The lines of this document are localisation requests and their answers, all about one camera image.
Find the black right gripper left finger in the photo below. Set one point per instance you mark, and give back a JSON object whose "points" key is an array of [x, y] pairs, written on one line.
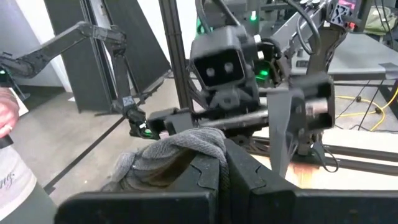
{"points": [[140, 208]]}

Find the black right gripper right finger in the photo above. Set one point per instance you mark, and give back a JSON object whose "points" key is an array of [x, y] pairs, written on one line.
{"points": [[311, 208]]}

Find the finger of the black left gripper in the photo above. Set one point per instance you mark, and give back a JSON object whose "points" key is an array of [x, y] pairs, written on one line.
{"points": [[174, 121], [311, 102]]}

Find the dark grey baseball cap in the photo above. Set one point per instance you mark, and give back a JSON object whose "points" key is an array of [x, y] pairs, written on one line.
{"points": [[186, 143]]}

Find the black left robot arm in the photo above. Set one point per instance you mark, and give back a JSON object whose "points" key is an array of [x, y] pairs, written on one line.
{"points": [[320, 53]]}

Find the black background robot arm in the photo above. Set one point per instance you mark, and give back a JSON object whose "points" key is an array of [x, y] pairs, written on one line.
{"points": [[77, 32]]}

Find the grey desk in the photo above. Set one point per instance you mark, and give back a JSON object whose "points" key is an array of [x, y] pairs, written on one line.
{"points": [[357, 56]]}

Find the black partition panel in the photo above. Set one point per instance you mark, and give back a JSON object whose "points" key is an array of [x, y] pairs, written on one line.
{"points": [[140, 46]]}

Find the olive green bag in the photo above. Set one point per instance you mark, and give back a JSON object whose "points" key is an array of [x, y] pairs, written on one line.
{"points": [[379, 20]]}

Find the person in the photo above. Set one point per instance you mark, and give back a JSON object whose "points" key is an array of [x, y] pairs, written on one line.
{"points": [[15, 180]]}

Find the person's hand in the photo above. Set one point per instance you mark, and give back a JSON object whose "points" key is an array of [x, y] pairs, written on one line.
{"points": [[7, 112]]}

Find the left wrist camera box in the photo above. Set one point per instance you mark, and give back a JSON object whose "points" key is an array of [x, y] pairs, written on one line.
{"points": [[220, 62]]}

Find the black upright post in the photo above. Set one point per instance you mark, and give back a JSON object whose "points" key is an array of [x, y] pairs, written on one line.
{"points": [[175, 46]]}

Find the black aluminium table frame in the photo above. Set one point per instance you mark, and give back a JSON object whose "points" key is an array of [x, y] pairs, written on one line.
{"points": [[367, 155]]}

